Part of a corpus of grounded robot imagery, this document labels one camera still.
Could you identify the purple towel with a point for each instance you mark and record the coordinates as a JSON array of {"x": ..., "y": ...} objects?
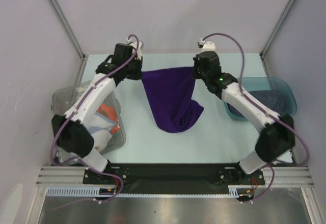
[{"x": 169, "y": 93}]

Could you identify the right aluminium frame post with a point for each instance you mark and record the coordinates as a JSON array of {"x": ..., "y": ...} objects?
[{"x": 288, "y": 7}]

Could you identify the light blue paw towel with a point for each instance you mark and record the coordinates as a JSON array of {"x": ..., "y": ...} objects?
[{"x": 75, "y": 138}]

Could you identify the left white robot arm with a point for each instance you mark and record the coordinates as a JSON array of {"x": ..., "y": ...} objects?
[{"x": 105, "y": 80}]

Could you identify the aluminium front rail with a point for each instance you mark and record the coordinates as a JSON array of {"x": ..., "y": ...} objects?
[{"x": 73, "y": 176}]

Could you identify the clear plastic bin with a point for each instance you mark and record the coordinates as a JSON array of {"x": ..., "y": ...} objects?
[{"x": 64, "y": 98}]

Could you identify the white slotted cable duct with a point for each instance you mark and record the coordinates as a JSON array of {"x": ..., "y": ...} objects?
[{"x": 105, "y": 192}]

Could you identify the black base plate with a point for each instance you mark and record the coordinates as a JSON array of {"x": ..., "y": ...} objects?
[{"x": 177, "y": 179}]

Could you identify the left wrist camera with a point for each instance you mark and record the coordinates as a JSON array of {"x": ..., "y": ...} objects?
[{"x": 137, "y": 46}]

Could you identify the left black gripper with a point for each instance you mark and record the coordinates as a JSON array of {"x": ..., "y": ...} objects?
[{"x": 138, "y": 75}]

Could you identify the orange towel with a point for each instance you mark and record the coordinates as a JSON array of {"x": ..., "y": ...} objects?
[{"x": 111, "y": 114}]

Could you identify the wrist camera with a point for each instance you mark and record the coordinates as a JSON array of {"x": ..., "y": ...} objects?
[
  {"x": 206, "y": 46},
  {"x": 137, "y": 46}
]

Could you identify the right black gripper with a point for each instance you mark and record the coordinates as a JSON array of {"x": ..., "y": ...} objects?
[{"x": 199, "y": 69}]

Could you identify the teal plastic tray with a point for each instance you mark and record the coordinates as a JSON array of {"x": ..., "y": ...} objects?
[{"x": 272, "y": 83}]

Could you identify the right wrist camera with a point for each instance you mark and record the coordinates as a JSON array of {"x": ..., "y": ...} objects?
[{"x": 206, "y": 46}]

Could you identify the grey towel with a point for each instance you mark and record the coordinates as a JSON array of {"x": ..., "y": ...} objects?
[{"x": 270, "y": 98}]

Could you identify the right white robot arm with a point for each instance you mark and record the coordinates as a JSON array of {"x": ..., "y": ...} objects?
[{"x": 275, "y": 131}]

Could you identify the aluminium frame post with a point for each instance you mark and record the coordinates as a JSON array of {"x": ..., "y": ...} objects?
[
  {"x": 288, "y": 7},
  {"x": 66, "y": 27}
]

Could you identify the left aluminium frame post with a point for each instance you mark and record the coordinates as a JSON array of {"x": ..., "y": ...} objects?
[{"x": 66, "y": 27}]

